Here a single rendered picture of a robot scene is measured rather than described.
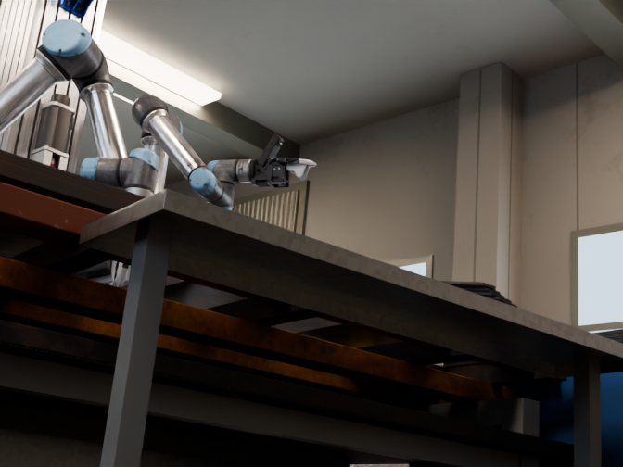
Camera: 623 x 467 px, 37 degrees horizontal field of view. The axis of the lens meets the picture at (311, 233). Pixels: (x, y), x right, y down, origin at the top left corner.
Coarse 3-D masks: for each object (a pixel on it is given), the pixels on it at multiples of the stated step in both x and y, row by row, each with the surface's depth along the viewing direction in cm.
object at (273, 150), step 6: (276, 138) 297; (282, 138) 299; (270, 144) 297; (276, 144) 297; (282, 144) 300; (264, 150) 297; (270, 150) 297; (276, 150) 299; (264, 156) 297; (270, 156) 298; (258, 162) 298; (264, 162) 297
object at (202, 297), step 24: (0, 168) 145; (24, 168) 148; (48, 168) 150; (48, 192) 151; (72, 192) 152; (96, 192) 155; (120, 192) 158; (0, 240) 180; (24, 240) 178; (168, 288) 204; (192, 288) 202; (312, 336) 239; (336, 336) 236; (360, 336) 234; (384, 336) 231
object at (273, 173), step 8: (256, 160) 299; (272, 160) 294; (256, 168) 298; (264, 168) 297; (272, 168) 294; (280, 168) 294; (256, 176) 297; (264, 176) 296; (272, 176) 293; (280, 176) 292; (288, 176) 297; (256, 184) 297; (264, 184) 297; (272, 184) 297; (288, 184) 298
